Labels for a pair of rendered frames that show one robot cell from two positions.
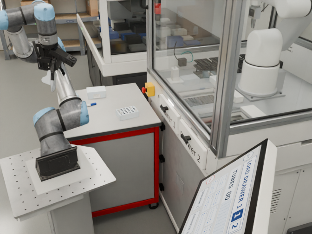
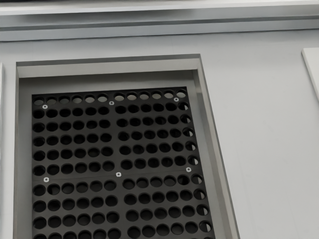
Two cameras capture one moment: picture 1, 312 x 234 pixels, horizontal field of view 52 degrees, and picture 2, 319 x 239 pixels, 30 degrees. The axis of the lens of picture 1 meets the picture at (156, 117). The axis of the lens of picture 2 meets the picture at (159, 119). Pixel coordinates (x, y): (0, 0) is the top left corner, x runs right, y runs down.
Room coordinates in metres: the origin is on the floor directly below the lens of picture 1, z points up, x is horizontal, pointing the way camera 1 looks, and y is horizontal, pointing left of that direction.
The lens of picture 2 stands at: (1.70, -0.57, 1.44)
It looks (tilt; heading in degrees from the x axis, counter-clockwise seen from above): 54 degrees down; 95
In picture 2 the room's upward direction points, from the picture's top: 7 degrees clockwise
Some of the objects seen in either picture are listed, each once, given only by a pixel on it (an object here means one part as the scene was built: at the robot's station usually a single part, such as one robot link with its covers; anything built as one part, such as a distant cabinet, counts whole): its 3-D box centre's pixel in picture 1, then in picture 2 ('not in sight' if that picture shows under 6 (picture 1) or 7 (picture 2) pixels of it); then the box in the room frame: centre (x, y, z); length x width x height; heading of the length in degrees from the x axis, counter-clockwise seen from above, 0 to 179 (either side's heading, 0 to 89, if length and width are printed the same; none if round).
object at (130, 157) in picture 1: (108, 152); not in sight; (1.88, 0.34, 0.38); 0.62 x 0.58 x 0.76; 18
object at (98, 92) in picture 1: (96, 92); not in sight; (2.03, 0.42, 0.79); 0.13 x 0.09 x 0.05; 104
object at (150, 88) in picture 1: (149, 89); not in sight; (1.89, 0.04, 0.88); 0.07 x 0.05 x 0.07; 18
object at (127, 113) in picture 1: (127, 113); not in sight; (1.74, 0.18, 0.78); 0.12 x 0.08 x 0.04; 115
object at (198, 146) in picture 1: (191, 142); not in sight; (1.28, -0.17, 0.87); 0.29 x 0.02 x 0.11; 18
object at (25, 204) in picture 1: (57, 178); not in sight; (1.22, 0.49, 0.70); 0.45 x 0.44 x 0.12; 120
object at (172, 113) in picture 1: (169, 113); not in sight; (1.58, -0.07, 0.87); 0.29 x 0.02 x 0.11; 18
